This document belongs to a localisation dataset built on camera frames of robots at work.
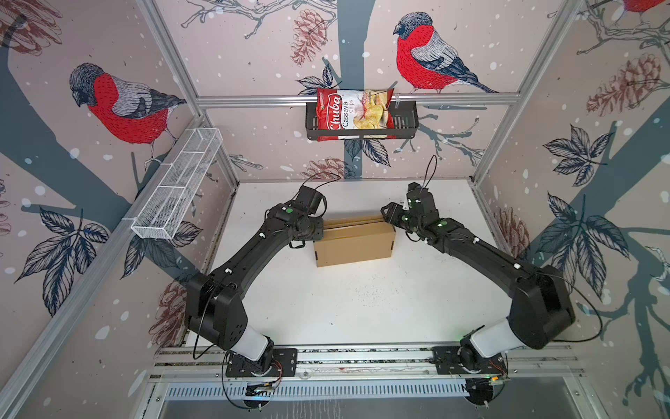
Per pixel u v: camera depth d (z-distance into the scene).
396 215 0.76
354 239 0.87
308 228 0.70
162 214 0.71
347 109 0.88
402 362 0.75
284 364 0.73
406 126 0.93
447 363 0.73
